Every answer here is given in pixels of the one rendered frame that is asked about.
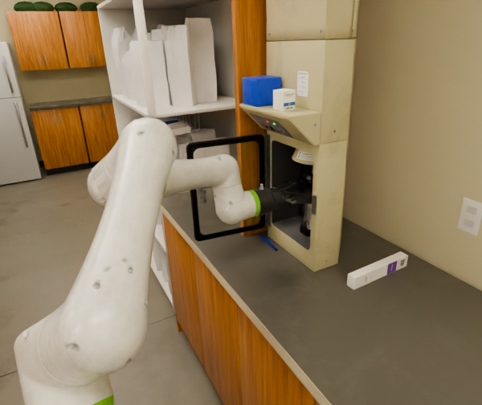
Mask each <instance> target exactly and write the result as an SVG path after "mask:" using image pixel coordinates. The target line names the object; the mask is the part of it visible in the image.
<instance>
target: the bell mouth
mask: <svg viewBox="0 0 482 405"><path fill-rule="evenodd" d="M292 160H294V161H295V162H299V163H301V164H305V165H313V156H312V155H311V154H310V153H307V152H304V151H302V150H300V149H296V150H295V152H294V154H293V155H292Z"/></svg>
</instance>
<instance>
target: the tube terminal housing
mask: <svg viewBox="0 0 482 405"><path fill-rule="evenodd" d="M356 48H357V39H314V40H292V41H272V42H267V76H278V77H281V85H282V86H281V89H283V88H287V89H294V90H296V82H297V70H302V71H309V77H308V98H306V97H302V96H297V95H296V103H295V107H297V108H304V109H308V110H312V111H316V112H320V113H321V134H320V144H319V145H310V144H307V143H304V142H302V141H298V140H296V139H293V138H290V137H286V136H284V135H281V134H278V133H274V132H272V131H269V130H267V134H270V156H271V188H272V141H278V142H281V143H283V144H285V145H289V146H291V147H294V148H296V149H300V150H302V151H304V152H307V153H310V154H311V155H312V156H313V179H312V194H314V195H316V197H317V210H316V215H314V214H312V216H311V235H310V249H308V250H307V249H306V248H304V247H303V246H301V245H300V244H298V243H297V242H296V241H295V240H294V239H292V238H290V237H289V236H288V235H286V234H284V233H283V232H282V231H281V230H279V229H278V228H277V227H275V226H274V225H273V224H272V213H271V227H269V226H268V236H269V237H270V238H271V239H273V240H274V241H275V242H276V243H278V244H279V245H280V246H281V247H282V248H284V249H285V250H286V251H288V252H289V253H290V254H292V255H293V256H294V257H296V258H297V259H298V260H299V261H300V262H301V263H303V264H304V265H306V266H307V267H308V268H310V269H311V270H312V271H313V272H316V271H319V270H321V269H323V268H327V267H329V266H332V265H334V264H337V263H338V257H339V251H340V245H341V230H342V220H343V210H344V199H345V180H346V170H347V159H348V149H349V130H350V119H351V108H352V99H353V79H354V68H355V59H356Z"/></svg>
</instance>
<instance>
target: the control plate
mask: <svg viewBox="0 0 482 405"><path fill-rule="evenodd" d="M249 114H250V113H249ZM250 115H251V116H252V117H253V118H254V119H255V120H256V121H257V122H258V123H259V124H260V125H261V126H262V127H263V128H265V129H268V130H271V131H273V132H276V133H280V134H283V135H285V136H288V137H292V136H291V135H290V133H289V132H288V131H287V130H286V129H285V128H284V127H283V126H282V125H281V124H280V123H279V122H278V121H273V120H270V119H267V118H264V117H259V116H256V115H253V114H250ZM267 121H268V122H269V123H267ZM273 123H275V125H274V124H273ZM265 125H266V126H267V127H268V128H266V127H265ZM269 126H271V127H272V128H273V129H277V130H272V129H271V128H270V127H269ZM279 130H280V131H279ZM283 131H284V133H282V132H283ZM292 138H293V137H292Z"/></svg>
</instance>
